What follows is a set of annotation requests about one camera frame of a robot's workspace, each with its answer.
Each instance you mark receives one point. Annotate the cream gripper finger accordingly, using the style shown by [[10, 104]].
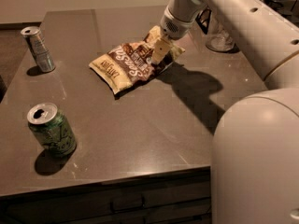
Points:
[[161, 46]]

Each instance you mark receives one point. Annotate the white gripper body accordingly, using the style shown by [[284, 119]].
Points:
[[169, 26]]

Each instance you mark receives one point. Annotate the brown chip bag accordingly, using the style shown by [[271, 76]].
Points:
[[130, 63]]

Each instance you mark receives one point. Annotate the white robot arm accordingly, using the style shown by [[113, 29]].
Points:
[[255, 153]]

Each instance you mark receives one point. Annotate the tall silver can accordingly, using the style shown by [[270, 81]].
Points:
[[36, 44]]

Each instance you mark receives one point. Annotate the green soda can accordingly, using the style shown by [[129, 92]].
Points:
[[51, 129]]

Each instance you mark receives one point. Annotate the black wire napkin basket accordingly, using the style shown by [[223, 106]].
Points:
[[203, 19]]

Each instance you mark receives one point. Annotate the wire mesh cup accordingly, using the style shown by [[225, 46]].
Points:
[[218, 39]]

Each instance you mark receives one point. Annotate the black drawer handle left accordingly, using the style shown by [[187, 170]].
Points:
[[127, 203]]

